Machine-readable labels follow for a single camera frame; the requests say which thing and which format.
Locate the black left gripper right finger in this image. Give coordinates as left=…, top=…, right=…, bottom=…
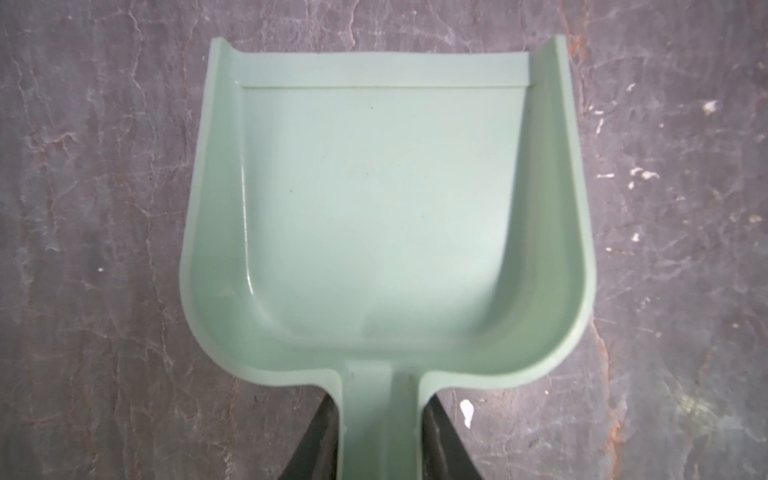
left=422, top=395, right=482, bottom=480

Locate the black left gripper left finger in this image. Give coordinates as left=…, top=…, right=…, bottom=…
left=278, top=394, right=340, bottom=480

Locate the green plastic dustpan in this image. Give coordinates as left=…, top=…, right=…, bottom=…
left=179, top=35, right=596, bottom=479

